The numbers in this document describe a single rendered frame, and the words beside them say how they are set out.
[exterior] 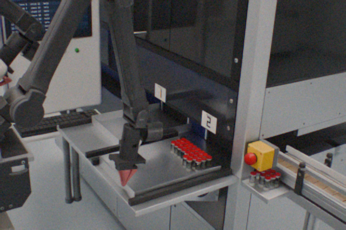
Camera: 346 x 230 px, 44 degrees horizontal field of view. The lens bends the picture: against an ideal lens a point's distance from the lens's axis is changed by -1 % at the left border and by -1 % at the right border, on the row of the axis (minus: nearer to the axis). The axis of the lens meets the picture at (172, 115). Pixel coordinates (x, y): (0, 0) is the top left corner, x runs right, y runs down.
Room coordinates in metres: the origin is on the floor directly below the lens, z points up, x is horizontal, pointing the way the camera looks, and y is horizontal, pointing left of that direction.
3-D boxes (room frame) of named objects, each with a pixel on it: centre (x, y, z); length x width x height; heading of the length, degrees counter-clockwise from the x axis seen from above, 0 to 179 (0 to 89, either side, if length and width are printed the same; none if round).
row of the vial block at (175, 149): (1.38, -0.06, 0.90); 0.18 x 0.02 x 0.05; 34
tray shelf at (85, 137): (1.49, 0.09, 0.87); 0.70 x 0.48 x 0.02; 34
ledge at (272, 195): (1.26, -0.34, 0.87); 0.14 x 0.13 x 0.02; 124
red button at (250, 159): (1.22, -0.26, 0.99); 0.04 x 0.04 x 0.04; 34
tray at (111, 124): (1.67, 0.13, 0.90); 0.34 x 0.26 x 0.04; 124
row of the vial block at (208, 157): (1.41, -0.09, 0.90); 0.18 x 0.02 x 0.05; 34
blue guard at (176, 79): (2.13, 0.33, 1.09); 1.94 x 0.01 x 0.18; 34
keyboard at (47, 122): (1.81, 0.52, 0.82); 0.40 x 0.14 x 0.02; 122
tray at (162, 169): (1.32, 0.04, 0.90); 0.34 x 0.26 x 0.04; 124
